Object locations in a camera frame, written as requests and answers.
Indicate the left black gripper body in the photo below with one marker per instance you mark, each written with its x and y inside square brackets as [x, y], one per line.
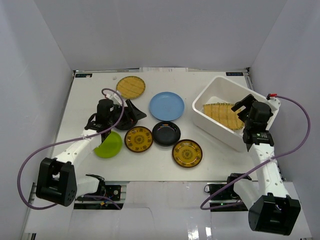
[129, 113]

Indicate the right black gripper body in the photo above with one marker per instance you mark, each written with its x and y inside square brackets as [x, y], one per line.
[243, 115]

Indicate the yellow patterned plate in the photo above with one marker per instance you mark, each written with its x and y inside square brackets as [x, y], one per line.
[187, 153]
[138, 139]

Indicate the square yellow woven plate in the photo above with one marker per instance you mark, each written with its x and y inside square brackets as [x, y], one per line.
[221, 112]

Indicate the lime green plate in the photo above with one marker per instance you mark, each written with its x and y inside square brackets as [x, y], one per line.
[110, 147]

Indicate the round yellow woven plate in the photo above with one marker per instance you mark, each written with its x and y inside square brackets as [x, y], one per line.
[131, 87]

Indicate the blue plate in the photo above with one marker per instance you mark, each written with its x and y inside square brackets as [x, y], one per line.
[166, 106]

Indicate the black plate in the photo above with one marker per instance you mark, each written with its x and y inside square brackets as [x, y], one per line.
[166, 133]
[126, 124]

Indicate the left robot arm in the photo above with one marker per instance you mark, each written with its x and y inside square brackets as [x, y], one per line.
[57, 181]

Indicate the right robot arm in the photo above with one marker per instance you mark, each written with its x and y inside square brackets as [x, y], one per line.
[270, 207]

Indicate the white plastic bin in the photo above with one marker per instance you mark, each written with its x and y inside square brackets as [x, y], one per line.
[221, 89]

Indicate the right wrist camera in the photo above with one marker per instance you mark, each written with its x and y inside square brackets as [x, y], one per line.
[273, 101]

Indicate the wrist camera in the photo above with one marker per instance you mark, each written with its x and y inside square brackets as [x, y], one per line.
[114, 97]
[273, 101]

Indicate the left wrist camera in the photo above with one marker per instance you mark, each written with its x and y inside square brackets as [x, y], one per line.
[114, 97]

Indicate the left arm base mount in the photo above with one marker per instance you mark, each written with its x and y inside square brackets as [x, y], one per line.
[114, 199]

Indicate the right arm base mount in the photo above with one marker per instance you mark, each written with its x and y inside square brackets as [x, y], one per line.
[227, 196]

